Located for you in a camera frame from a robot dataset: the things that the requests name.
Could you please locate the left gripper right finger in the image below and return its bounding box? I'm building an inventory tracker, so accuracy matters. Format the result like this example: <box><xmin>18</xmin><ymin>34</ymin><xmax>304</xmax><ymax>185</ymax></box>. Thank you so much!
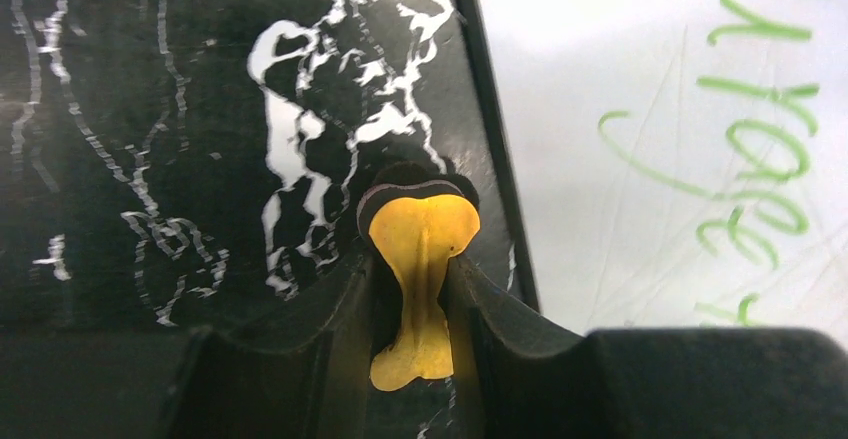
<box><xmin>443</xmin><ymin>256</ymin><xmax>847</xmax><ymax>438</ymax></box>

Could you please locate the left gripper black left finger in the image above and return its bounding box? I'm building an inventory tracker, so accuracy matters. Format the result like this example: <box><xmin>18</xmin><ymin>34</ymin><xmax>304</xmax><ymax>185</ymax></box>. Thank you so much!
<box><xmin>1</xmin><ymin>247</ymin><xmax>373</xmax><ymax>438</ymax></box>

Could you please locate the yellow whiteboard eraser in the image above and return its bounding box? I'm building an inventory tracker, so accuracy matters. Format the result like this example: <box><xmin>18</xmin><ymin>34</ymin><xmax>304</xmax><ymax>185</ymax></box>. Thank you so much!
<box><xmin>356</xmin><ymin>161</ymin><xmax>481</xmax><ymax>392</ymax></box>

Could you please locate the white dry-erase board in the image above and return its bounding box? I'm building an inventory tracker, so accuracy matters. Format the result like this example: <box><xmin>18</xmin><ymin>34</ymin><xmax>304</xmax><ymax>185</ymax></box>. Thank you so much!
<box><xmin>479</xmin><ymin>0</ymin><xmax>847</xmax><ymax>342</ymax></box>

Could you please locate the black marble pattern mat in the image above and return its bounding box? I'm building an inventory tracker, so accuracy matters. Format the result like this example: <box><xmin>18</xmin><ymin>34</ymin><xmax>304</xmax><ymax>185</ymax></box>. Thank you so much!
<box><xmin>0</xmin><ymin>0</ymin><xmax>541</xmax><ymax>439</ymax></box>

